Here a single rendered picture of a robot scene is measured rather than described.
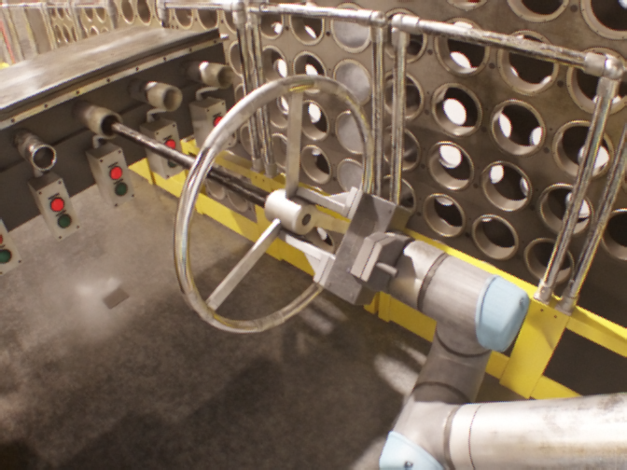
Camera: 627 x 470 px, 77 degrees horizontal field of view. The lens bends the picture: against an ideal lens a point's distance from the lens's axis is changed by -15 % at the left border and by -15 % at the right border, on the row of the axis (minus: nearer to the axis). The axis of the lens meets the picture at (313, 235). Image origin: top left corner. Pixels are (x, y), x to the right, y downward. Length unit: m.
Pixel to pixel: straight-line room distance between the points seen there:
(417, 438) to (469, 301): 0.15
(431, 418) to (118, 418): 1.21
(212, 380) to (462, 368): 1.10
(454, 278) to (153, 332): 1.38
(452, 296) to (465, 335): 0.05
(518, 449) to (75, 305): 1.80
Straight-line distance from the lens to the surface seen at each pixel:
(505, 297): 0.49
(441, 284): 0.49
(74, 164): 1.25
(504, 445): 0.44
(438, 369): 0.54
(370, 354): 1.53
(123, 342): 1.75
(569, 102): 1.86
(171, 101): 1.20
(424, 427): 0.49
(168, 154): 0.85
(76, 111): 1.22
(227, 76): 1.28
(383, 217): 0.54
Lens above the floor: 1.23
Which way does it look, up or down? 38 degrees down
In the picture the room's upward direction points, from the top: 4 degrees counter-clockwise
